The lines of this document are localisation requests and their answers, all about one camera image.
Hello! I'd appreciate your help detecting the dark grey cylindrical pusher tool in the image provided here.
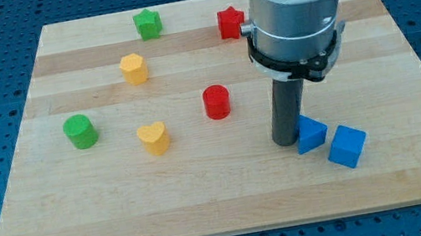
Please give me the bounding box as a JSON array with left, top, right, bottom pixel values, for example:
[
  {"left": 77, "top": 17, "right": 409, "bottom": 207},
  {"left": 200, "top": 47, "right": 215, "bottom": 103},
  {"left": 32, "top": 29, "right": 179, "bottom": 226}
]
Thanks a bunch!
[{"left": 271, "top": 80, "right": 304, "bottom": 146}]

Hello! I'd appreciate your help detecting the yellow heart block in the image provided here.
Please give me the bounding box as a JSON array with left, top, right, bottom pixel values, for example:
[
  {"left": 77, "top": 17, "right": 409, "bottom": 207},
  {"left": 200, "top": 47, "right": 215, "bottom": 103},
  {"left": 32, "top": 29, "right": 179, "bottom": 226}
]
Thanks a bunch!
[{"left": 136, "top": 121, "right": 171, "bottom": 156}]

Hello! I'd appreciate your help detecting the wooden board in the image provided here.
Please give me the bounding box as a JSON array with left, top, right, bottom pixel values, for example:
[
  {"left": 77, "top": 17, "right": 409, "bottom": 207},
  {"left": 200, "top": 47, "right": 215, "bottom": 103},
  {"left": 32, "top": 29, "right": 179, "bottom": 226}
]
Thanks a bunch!
[{"left": 0, "top": 0, "right": 421, "bottom": 236}]

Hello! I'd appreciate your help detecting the red cylinder block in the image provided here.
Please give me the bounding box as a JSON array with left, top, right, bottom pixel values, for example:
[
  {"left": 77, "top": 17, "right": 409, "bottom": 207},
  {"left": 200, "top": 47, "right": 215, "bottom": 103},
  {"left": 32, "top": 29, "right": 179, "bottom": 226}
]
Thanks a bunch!
[{"left": 202, "top": 85, "right": 231, "bottom": 120}]

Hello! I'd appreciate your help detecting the blue cube block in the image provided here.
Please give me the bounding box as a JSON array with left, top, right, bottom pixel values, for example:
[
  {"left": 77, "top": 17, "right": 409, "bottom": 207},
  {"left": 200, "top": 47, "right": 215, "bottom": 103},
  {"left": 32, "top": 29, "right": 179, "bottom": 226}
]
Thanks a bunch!
[{"left": 328, "top": 126, "right": 367, "bottom": 168}]

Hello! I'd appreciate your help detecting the yellow hexagon block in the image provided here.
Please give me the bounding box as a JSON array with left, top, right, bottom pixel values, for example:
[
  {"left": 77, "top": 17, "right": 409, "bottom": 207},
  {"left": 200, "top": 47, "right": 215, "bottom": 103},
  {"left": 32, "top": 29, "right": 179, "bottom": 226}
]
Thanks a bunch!
[{"left": 119, "top": 53, "right": 149, "bottom": 86}]

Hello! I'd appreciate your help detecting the red star block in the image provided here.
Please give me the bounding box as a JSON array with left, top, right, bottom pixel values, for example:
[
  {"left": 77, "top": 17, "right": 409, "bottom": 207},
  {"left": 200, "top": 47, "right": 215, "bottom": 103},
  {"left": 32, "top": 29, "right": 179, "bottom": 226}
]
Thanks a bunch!
[{"left": 216, "top": 6, "right": 245, "bottom": 39}]

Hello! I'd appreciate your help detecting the green cylinder block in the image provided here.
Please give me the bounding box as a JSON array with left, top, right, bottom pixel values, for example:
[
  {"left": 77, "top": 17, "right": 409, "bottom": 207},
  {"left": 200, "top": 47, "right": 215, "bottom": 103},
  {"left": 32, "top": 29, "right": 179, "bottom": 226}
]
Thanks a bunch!
[{"left": 63, "top": 114, "right": 99, "bottom": 150}]

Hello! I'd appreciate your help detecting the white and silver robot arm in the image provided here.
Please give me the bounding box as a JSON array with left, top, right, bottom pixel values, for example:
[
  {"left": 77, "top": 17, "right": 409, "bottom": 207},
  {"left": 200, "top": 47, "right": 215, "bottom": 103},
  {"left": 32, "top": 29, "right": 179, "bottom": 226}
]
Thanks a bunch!
[{"left": 240, "top": 0, "right": 345, "bottom": 82}]

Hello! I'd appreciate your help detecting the blue triangle block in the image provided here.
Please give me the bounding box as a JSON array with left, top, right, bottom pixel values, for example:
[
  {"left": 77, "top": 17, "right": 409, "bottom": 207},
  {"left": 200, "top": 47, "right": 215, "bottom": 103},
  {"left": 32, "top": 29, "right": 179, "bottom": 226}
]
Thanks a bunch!
[{"left": 297, "top": 115, "right": 328, "bottom": 155}]

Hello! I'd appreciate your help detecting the green star block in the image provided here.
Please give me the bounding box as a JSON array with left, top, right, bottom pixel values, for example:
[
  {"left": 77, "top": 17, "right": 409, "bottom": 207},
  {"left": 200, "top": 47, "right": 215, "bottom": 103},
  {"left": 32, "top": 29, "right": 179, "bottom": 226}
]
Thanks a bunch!
[{"left": 133, "top": 8, "right": 162, "bottom": 41}]

